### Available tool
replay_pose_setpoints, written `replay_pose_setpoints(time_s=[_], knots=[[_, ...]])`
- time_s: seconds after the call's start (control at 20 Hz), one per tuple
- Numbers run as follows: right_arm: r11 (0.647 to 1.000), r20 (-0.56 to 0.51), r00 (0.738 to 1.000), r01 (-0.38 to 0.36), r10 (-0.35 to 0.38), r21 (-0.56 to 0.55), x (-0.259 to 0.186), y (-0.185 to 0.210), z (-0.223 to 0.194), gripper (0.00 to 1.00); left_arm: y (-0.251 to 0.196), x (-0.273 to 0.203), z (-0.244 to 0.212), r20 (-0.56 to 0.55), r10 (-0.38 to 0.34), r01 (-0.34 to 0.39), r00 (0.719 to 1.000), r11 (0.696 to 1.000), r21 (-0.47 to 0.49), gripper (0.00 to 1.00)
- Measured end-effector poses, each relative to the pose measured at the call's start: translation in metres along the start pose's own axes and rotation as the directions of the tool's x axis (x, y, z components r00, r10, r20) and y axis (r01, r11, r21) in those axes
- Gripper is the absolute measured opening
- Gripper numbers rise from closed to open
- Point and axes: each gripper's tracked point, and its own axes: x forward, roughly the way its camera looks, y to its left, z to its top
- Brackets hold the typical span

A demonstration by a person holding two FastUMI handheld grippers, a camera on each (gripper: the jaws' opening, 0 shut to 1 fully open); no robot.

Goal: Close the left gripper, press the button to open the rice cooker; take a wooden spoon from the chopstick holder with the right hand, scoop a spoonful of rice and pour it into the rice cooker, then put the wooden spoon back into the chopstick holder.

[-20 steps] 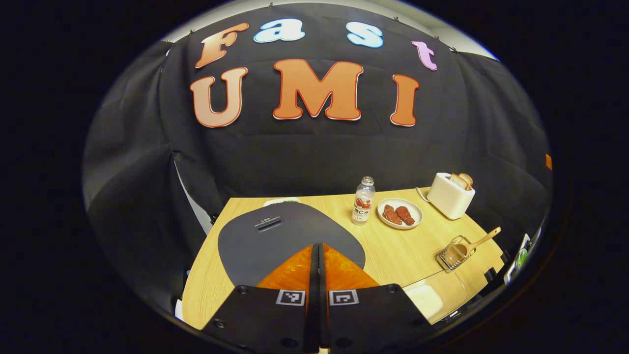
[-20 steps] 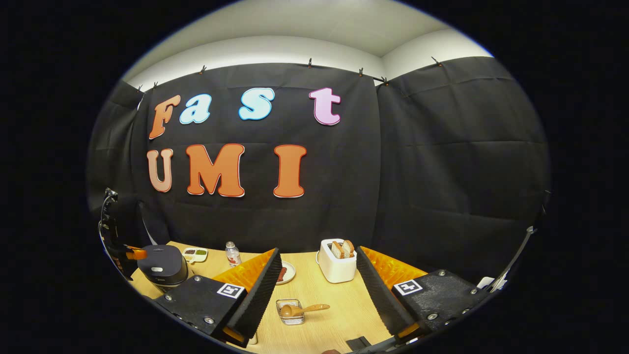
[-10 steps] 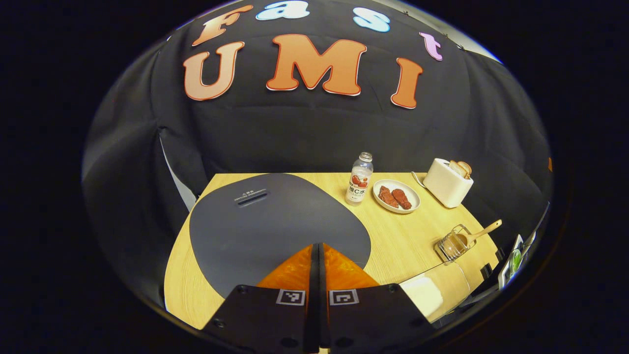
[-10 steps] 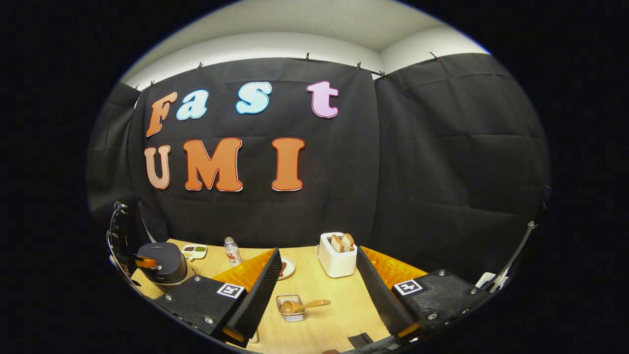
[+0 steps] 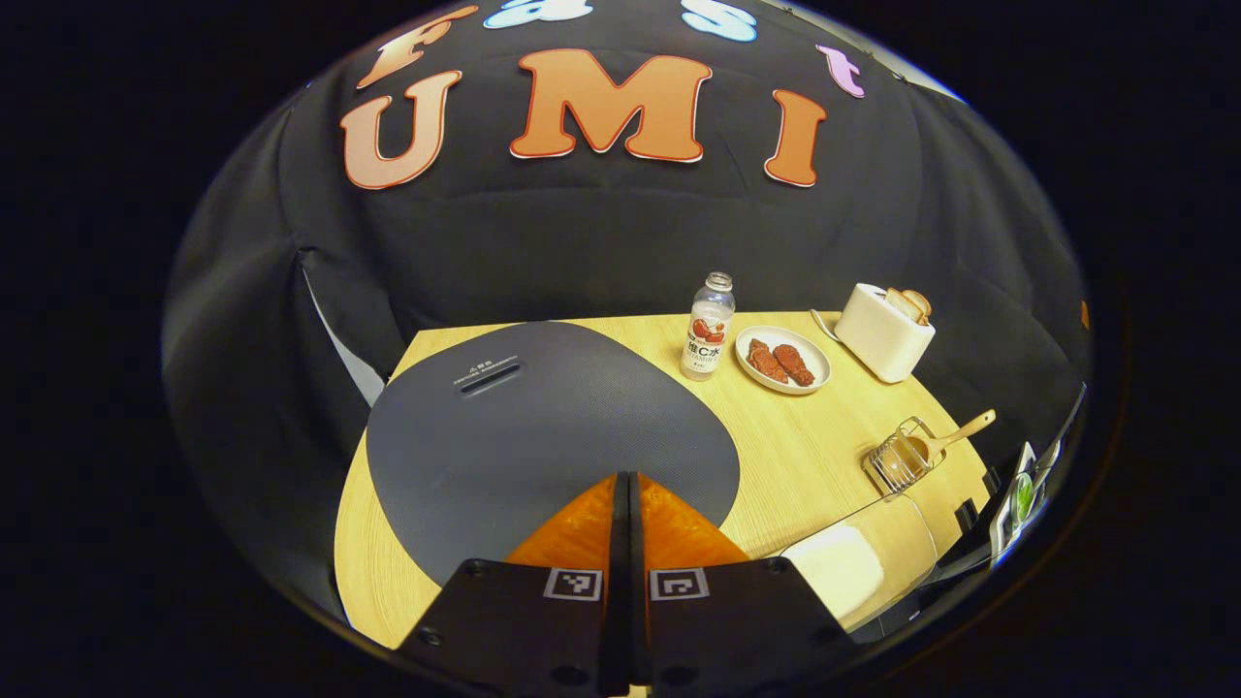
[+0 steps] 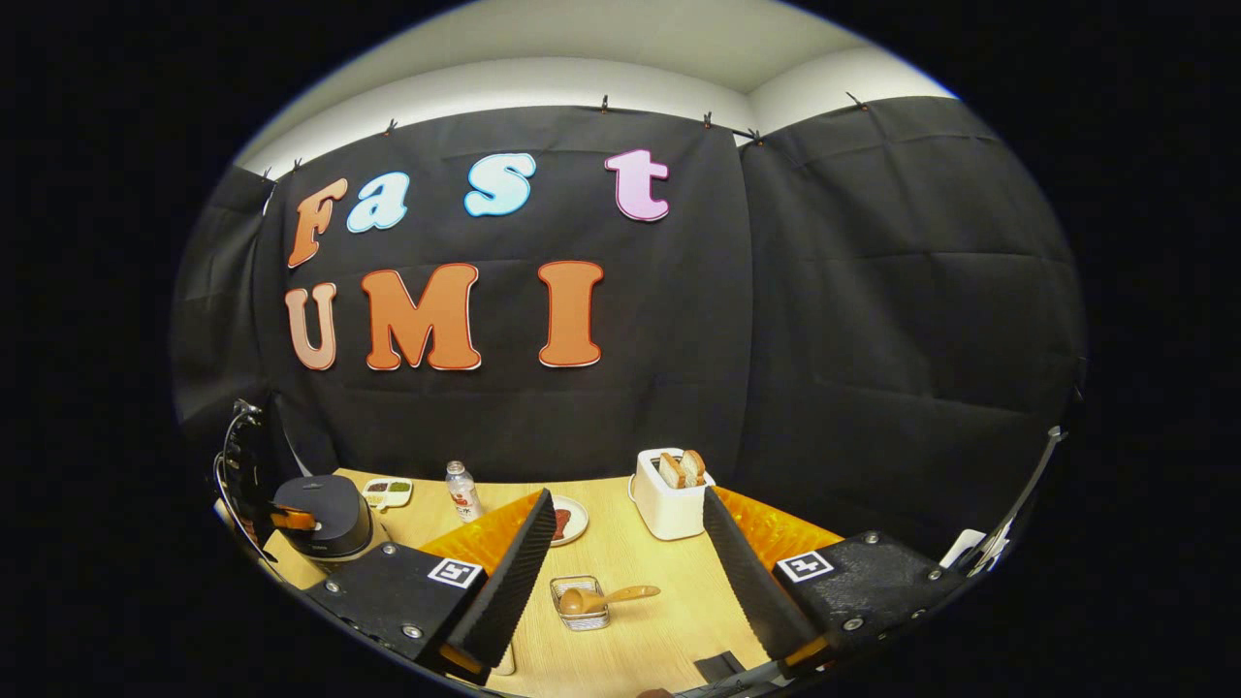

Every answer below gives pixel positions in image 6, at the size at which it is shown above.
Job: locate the toast slice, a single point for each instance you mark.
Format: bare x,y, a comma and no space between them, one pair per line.
672,471
694,465

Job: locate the thin metal rod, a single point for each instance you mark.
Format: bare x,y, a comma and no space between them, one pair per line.
1028,494

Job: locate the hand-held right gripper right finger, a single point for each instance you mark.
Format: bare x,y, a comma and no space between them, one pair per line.
751,591

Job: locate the wooden spoon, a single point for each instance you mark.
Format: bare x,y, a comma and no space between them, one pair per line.
630,592

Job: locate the clear drink bottle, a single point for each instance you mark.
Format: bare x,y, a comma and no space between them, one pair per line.
465,499

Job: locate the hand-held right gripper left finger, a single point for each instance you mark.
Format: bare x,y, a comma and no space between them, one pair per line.
519,582

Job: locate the white toaster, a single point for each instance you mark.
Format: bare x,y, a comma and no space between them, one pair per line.
669,514

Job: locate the white sheet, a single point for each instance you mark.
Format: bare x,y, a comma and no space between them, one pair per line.
970,551

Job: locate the black backdrop cloth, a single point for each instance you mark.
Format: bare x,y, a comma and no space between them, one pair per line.
679,407

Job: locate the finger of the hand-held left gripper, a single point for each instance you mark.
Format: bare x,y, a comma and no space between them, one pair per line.
293,521

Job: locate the round white plate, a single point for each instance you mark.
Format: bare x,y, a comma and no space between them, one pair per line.
579,519

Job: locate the white tray of rice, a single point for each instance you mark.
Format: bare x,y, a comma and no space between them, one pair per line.
506,664

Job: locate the clear square chopstick holder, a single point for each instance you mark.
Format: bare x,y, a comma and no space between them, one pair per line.
582,622

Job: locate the red meat piece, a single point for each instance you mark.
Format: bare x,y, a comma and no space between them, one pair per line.
561,523

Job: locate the small white divided dish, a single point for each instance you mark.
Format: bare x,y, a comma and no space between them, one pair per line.
388,492

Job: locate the black and beige rice cooker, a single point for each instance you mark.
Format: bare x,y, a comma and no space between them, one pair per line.
337,509

